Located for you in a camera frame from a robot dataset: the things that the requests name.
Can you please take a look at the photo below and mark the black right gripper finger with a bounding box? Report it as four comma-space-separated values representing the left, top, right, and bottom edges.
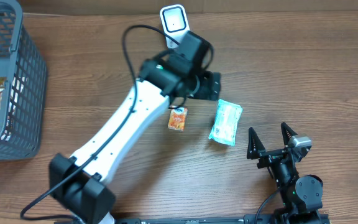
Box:
247, 128, 265, 159
281, 122, 298, 146

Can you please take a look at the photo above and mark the teal tissue pack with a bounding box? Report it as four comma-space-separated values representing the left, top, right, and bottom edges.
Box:
208, 99, 243, 146

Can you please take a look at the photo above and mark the orange Kleenex tissue pack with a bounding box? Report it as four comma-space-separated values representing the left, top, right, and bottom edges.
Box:
168, 107, 188, 131

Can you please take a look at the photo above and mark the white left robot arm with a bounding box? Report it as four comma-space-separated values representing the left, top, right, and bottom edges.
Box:
49, 31, 220, 223

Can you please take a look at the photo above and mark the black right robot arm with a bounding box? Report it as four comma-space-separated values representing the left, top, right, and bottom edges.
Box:
247, 123, 329, 223

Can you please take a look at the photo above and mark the white barcode scanner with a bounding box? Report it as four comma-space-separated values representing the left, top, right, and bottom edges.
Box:
160, 4, 190, 42

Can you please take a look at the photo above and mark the grey plastic mesh basket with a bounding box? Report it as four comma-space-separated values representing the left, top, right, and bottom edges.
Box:
0, 0, 48, 160

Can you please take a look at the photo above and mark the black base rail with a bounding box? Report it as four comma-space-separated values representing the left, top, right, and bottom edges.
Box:
113, 212, 331, 224

